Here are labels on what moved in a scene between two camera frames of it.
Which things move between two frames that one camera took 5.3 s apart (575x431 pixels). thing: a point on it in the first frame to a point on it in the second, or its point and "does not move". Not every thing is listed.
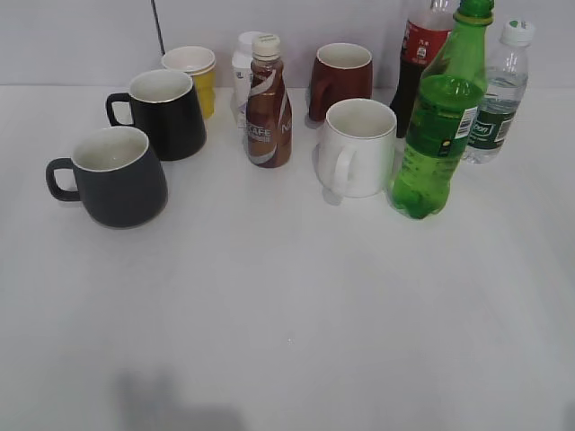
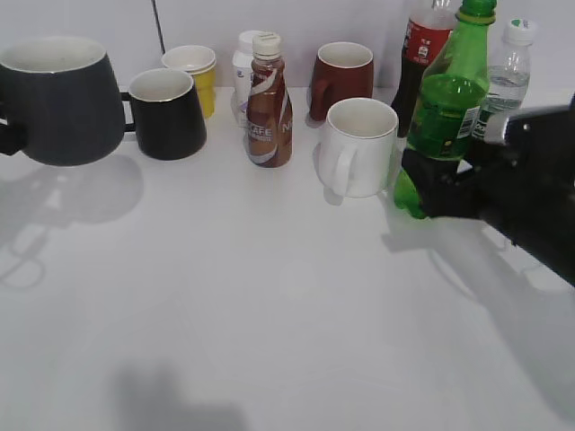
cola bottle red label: [426, 32] does not move
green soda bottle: [446, 105] does not move
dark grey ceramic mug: [114, 175] to [62, 91]
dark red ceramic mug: [341, 71] does not move
